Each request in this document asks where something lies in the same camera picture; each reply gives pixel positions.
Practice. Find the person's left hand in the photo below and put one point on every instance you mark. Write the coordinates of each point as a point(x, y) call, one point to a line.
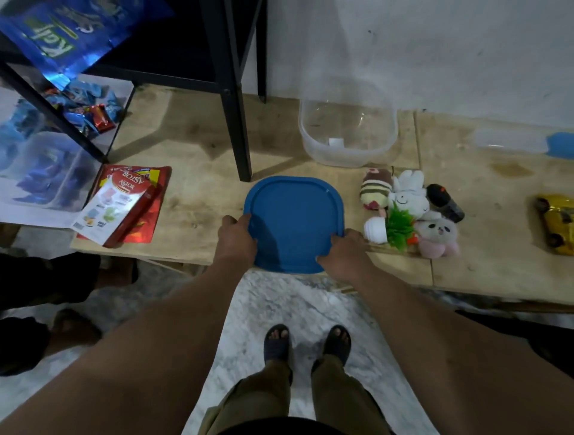
point(235, 244)

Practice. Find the person's right hand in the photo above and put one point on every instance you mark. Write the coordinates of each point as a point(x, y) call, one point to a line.
point(349, 260)

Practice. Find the person's right thumb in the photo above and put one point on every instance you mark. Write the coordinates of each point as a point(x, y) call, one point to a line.
point(324, 260)

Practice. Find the person's left thumb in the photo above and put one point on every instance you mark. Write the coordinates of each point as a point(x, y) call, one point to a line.
point(245, 221)

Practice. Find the blue plastic container lid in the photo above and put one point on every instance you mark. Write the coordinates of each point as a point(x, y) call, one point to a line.
point(293, 219)

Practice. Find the person's left forearm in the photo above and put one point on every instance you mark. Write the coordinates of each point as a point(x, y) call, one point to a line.
point(134, 358)

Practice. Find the person's right forearm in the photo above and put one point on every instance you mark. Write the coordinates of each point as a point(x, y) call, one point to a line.
point(457, 358)

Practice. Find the small artificial potted plant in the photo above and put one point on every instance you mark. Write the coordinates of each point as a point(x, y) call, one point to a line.
point(392, 228)

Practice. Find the person's right black sandal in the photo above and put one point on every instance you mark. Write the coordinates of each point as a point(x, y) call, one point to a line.
point(337, 343)

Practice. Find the person's black sandal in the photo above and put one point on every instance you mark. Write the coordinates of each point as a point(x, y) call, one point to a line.
point(277, 343)
point(337, 343)

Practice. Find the striped plush toy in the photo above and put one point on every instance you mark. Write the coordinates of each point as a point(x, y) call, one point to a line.
point(375, 188)

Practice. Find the red yellow snack bag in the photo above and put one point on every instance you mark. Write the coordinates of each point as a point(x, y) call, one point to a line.
point(154, 210)

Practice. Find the person's left black sandal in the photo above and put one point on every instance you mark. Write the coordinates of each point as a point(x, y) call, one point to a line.
point(277, 343)

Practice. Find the white rabbit plush toy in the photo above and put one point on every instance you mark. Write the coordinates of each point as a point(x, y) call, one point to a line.
point(410, 195)

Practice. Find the grey panda plush toy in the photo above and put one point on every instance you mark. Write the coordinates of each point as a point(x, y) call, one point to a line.
point(437, 235)

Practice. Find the white red wafer pack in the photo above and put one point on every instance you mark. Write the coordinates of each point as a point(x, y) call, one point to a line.
point(114, 208)

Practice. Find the clear plastic container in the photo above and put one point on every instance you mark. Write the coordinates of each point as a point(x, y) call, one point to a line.
point(347, 130)

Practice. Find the black toy car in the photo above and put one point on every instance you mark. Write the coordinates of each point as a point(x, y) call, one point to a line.
point(444, 202)

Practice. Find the person's right leg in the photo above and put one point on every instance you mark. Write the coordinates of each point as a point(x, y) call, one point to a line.
point(343, 394)

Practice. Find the person's leg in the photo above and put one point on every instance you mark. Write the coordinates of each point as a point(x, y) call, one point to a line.
point(343, 394)
point(255, 399)

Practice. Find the black metal shelf rack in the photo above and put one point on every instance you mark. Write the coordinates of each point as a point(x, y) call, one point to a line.
point(233, 85)

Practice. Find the person's left leg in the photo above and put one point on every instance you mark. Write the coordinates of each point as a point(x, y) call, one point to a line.
point(255, 399)

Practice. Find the pile of blue candy wrappers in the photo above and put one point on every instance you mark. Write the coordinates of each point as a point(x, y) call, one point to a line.
point(87, 107)

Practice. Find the clear box of blue packets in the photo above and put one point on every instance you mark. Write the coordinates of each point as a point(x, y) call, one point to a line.
point(45, 174)

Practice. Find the clear plastic jar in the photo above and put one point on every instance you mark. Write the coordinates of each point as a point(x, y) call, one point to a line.
point(511, 140)

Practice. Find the yellow toy car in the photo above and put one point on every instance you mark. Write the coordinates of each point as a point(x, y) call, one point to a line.
point(556, 222)

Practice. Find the shiny blue snack bag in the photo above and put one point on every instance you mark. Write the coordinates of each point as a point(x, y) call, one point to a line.
point(76, 31)

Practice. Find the blue jar lid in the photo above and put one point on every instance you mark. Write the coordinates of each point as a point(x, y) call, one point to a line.
point(561, 145)

